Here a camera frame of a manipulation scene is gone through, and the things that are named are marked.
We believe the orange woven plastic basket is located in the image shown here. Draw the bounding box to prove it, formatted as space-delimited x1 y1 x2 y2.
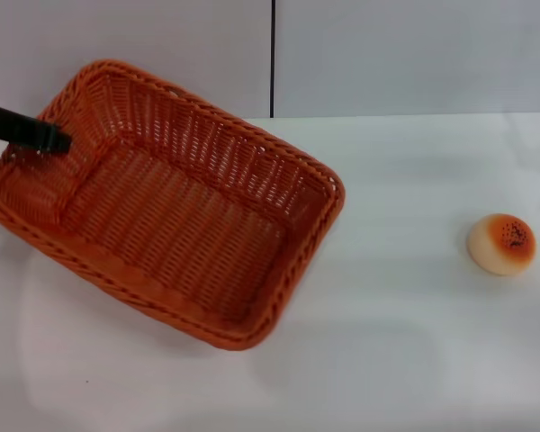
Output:
0 58 347 352

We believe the round toasted bread bun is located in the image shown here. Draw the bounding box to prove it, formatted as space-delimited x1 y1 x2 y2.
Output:
466 212 537 275

